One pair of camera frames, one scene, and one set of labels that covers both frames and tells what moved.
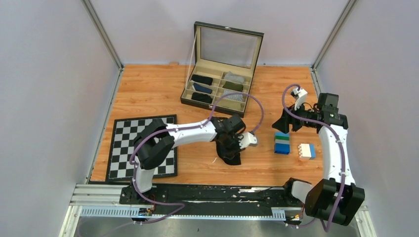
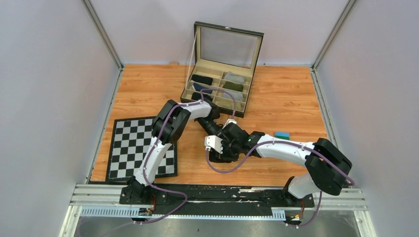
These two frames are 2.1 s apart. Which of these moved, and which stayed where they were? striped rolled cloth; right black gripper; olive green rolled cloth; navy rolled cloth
Moved: right black gripper
Stayed: olive green rolled cloth; navy rolled cloth; striped rolled cloth
